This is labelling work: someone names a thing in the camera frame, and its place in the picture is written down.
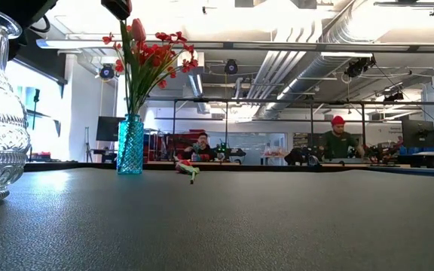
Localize red tulip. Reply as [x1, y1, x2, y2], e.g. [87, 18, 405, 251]
[174, 159, 201, 185]
[118, 17, 147, 116]

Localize red poppy flower bunch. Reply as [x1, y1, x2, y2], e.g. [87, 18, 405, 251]
[102, 31, 200, 116]

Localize teal textured glass vase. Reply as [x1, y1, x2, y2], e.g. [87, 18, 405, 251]
[116, 114, 145, 175]

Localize black monitor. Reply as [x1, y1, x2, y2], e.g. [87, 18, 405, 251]
[96, 115, 126, 142]
[402, 119, 434, 148]

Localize person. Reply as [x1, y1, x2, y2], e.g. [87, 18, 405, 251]
[182, 131, 218, 162]
[320, 114, 365, 159]

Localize black ceiling-mounted device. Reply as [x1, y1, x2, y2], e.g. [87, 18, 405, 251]
[344, 56, 376, 78]

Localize dark table mat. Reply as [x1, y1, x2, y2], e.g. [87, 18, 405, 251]
[0, 167, 434, 271]

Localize blue storage bins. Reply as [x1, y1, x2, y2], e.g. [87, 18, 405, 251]
[398, 142, 434, 156]

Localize black ceiling camera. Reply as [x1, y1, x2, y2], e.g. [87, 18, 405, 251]
[99, 64, 115, 80]
[224, 59, 239, 75]

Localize black aluminium table frame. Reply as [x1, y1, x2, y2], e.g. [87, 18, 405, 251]
[24, 160, 434, 178]

